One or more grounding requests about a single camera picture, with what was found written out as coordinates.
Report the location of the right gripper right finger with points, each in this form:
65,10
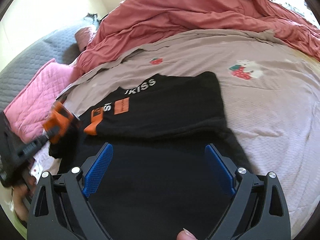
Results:
258,208

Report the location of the beige strawberry bear bedsheet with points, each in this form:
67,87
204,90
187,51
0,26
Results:
270,92

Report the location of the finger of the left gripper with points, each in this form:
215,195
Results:
52,135

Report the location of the black sweatshirt orange cuffs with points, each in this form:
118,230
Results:
158,182

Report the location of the left hand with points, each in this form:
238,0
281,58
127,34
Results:
19,193

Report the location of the pink quilted blanket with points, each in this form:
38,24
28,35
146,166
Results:
29,109

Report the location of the mauve pillow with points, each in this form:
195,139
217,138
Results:
84,35

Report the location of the salmon red duvet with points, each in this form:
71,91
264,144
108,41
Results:
137,22

